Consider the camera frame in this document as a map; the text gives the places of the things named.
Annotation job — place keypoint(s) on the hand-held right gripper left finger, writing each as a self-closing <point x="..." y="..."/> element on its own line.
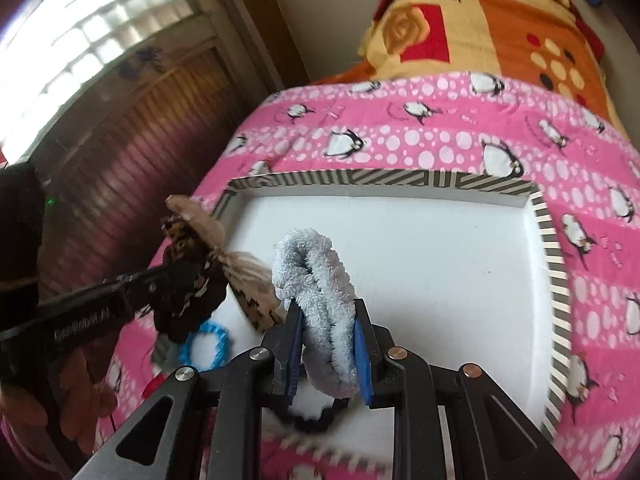
<point x="295" y="345"/>

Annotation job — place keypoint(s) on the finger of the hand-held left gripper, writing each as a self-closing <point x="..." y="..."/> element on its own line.
<point x="75" y="317"/>

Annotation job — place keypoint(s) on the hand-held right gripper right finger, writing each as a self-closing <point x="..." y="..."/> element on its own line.
<point x="362" y="360"/>

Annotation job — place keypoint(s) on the light blue fluffy scrunchie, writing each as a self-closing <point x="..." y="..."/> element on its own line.
<point x="320" y="280"/>

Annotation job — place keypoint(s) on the striped rim white tray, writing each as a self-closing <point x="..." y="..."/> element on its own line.
<point x="425" y="285"/>

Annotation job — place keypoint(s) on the red satin bow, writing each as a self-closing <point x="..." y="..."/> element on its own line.
<point x="149" y="389"/>

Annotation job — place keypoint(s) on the brown scrunchie with beige bow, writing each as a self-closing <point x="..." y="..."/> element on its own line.
<point x="185" y="305"/>

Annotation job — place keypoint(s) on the person's left hand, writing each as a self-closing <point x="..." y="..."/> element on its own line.
<point x="82" y="400"/>

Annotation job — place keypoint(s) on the black scrunchie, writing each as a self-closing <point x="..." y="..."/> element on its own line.
<point x="307" y="422"/>

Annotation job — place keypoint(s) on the brown wooden door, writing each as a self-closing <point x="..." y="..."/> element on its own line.
<point x="150" y="135"/>

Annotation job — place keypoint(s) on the bright window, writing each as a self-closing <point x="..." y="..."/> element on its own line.
<point x="75" y="35"/>

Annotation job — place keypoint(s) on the pink penguin print blanket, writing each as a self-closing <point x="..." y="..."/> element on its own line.
<point x="400" y="135"/>

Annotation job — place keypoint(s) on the orange red patterned blanket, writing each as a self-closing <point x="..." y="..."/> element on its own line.
<point x="500" y="25"/>

